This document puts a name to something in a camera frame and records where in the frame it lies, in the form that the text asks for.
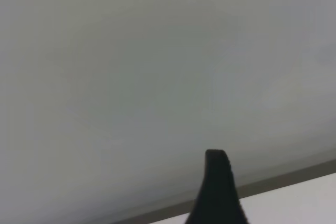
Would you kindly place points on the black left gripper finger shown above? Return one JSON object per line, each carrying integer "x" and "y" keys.
{"x": 216, "y": 195}

